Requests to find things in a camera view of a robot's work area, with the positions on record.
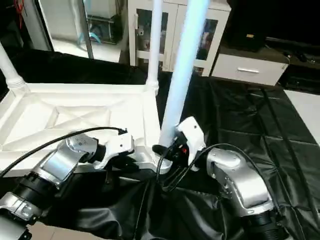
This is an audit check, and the black low cabinet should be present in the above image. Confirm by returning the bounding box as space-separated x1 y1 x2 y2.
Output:
222 0 320 76

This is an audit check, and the white glass-door cabinet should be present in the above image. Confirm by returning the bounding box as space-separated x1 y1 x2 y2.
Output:
127 0 232 77

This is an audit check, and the grey metal pole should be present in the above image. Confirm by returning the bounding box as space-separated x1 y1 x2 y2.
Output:
80 0 95 60

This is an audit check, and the light blue plastic object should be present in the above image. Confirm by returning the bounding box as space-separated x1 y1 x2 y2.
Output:
80 28 106 44

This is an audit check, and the black plastic mat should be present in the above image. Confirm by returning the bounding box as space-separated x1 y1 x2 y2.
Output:
0 47 320 240

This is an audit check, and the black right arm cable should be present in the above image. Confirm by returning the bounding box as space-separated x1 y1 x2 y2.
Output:
156 141 273 203

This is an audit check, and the white drawer unit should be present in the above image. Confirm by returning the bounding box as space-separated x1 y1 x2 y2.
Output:
210 52 291 87

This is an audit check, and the white plastic table top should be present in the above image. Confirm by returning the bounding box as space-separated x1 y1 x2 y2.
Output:
0 80 173 177

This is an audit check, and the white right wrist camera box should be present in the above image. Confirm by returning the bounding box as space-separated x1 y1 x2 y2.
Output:
175 116 207 172

